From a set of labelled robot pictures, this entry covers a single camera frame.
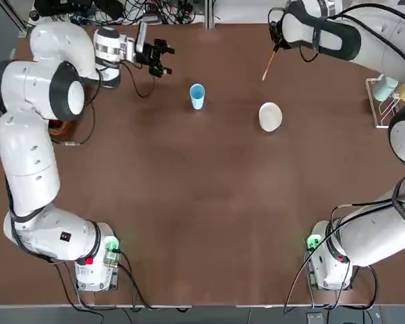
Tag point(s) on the blue plastic cup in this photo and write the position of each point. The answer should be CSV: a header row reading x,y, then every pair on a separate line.
x,y
197,98

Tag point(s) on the grey foot pedal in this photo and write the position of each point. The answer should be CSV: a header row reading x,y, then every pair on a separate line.
x,y
314,319

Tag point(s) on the black power supply box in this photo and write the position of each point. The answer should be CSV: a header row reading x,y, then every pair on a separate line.
x,y
64,6
109,8

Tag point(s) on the aluminium frame post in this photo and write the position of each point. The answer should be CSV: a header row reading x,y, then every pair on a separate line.
x,y
20,23
209,15

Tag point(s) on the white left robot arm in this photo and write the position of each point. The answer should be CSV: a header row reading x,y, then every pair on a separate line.
x,y
30,162

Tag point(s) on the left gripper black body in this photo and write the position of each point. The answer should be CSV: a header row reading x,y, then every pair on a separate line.
x,y
150,55

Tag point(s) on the grey power strip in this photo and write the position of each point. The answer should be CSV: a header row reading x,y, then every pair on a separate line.
x,y
152,19

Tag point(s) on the brown wicker basket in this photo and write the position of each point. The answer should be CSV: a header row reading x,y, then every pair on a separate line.
x,y
62,128

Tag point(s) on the orange cleaning brush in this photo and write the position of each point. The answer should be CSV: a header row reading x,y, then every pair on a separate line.
x,y
270,64

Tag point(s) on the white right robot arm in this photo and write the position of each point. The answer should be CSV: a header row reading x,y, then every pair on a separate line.
x,y
374,233

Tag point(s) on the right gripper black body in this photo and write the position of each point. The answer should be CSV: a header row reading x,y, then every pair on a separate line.
x,y
277,37

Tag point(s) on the cream white bowl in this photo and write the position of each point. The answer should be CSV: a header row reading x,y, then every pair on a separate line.
x,y
270,116

